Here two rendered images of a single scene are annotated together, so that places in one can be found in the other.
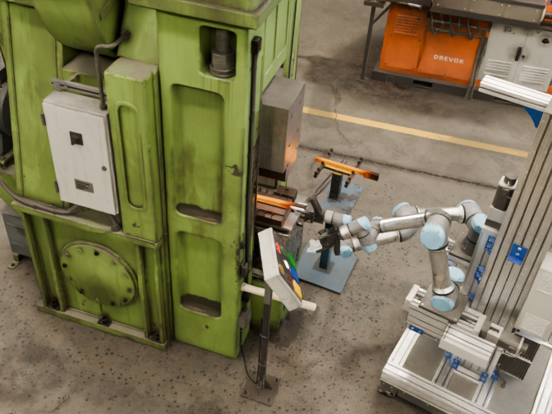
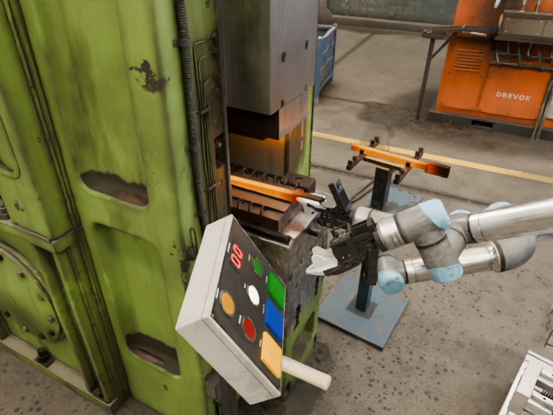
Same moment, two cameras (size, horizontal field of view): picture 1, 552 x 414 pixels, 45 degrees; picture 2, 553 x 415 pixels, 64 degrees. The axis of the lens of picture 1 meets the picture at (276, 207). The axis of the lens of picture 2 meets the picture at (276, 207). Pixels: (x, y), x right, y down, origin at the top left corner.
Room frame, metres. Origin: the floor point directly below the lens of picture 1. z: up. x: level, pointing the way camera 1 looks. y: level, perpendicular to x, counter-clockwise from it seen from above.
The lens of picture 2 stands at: (1.72, -0.28, 1.83)
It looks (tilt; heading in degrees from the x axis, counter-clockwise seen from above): 34 degrees down; 12
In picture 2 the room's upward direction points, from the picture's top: straight up
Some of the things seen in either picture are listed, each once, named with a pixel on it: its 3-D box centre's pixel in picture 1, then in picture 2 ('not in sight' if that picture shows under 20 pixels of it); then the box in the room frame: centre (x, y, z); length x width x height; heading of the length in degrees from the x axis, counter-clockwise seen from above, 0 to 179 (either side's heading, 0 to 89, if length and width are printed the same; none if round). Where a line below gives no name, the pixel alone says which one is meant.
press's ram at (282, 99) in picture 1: (259, 115); (239, 18); (3.07, 0.13, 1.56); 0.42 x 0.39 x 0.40; 75
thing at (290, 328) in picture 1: (283, 319); (295, 382); (2.96, -0.11, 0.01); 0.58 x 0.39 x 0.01; 165
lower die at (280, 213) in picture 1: (253, 204); (240, 196); (3.03, 0.14, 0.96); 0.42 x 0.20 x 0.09; 75
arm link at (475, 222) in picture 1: (479, 227); not in sight; (2.95, -1.20, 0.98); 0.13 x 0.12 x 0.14; 12
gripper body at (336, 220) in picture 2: (315, 214); (338, 213); (2.95, -0.23, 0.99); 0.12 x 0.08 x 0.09; 75
